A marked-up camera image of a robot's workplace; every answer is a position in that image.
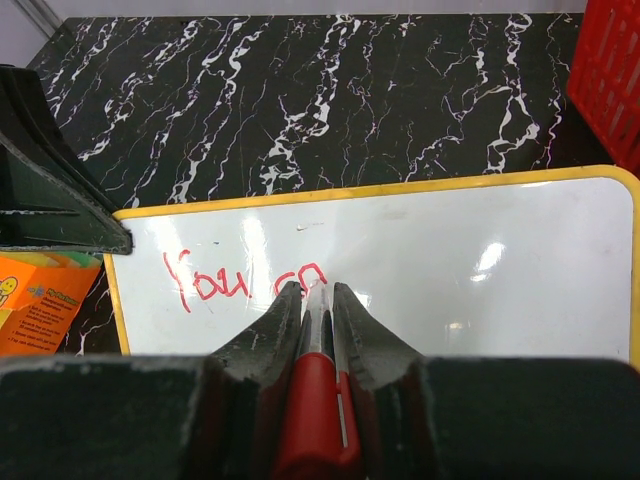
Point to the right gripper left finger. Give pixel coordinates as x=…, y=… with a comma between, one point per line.
x=240, y=400

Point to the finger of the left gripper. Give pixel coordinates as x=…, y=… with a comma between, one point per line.
x=49, y=200

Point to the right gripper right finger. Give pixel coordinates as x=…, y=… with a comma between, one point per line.
x=389, y=392

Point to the red capped marker pen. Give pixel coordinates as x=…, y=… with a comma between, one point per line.
x=319, y=438

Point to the yellow framed whiteboard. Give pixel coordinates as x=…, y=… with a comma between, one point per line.
x=539, y=263

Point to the orange sponge package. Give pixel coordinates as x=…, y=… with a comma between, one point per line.
x=41, y=293

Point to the red plastic shopping basket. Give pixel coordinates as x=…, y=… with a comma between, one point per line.
x=604, y=78

